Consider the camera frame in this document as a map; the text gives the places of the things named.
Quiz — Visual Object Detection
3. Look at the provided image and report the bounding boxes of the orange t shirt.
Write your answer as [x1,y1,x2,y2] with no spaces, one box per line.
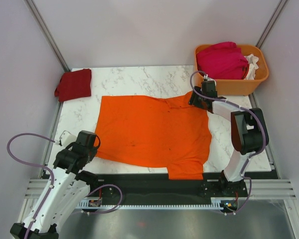
[95,93,212,180]

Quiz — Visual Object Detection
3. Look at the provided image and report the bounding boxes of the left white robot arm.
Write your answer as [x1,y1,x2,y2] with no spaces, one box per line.
[10,130,101,239]

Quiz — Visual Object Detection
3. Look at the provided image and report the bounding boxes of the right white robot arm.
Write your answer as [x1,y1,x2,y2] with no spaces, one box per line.
[188,81,269,196]

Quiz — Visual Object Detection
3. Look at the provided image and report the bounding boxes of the orange plastic basket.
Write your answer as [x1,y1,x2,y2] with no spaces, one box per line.
[194,44,269,96]

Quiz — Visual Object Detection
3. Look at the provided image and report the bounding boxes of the magenta shirt in basket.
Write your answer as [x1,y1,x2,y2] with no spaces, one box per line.
[196,42,249,80]

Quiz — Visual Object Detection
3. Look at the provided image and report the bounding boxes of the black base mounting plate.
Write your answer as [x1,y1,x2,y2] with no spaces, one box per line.
[76,171,248,205]

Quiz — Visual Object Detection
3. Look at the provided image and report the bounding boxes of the white cloth in basket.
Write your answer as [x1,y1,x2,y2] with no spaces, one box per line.
[244,54,259,80]

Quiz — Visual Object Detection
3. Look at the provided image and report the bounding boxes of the folded dark red shirt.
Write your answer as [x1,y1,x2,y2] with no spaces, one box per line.
[54,69,92,102]

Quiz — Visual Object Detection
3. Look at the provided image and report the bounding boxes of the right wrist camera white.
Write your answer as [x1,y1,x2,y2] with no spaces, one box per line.
[203,75,217,86]

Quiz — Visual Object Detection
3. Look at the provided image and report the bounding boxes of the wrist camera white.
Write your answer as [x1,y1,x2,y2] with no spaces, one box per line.
[59,130,77,147]
[203,75,217,86]

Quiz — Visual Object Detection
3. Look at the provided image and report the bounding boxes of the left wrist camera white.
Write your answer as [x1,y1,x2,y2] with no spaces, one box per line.
[59,130,77,147]

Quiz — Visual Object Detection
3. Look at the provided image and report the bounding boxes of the white slotted cable duct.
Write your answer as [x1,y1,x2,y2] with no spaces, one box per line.
[75,198,238,210]

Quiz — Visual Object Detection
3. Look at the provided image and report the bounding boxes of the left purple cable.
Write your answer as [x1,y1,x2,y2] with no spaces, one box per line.
[7,133,60,239]

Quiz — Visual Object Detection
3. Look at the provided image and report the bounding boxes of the aluminium front rail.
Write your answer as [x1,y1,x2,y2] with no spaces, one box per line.
[24,179,296,200]

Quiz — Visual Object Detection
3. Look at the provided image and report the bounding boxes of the right aluminium corner post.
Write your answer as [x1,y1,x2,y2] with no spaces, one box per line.
[256,0,289,49]

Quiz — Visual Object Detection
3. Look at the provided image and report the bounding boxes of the aluminium corner post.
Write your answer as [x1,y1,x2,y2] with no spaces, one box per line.
[256,0,289,49]
[24,0,70,72]

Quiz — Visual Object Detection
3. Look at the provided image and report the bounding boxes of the left aluminium corner post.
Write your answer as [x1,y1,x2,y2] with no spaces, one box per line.
[24,0,70,72]

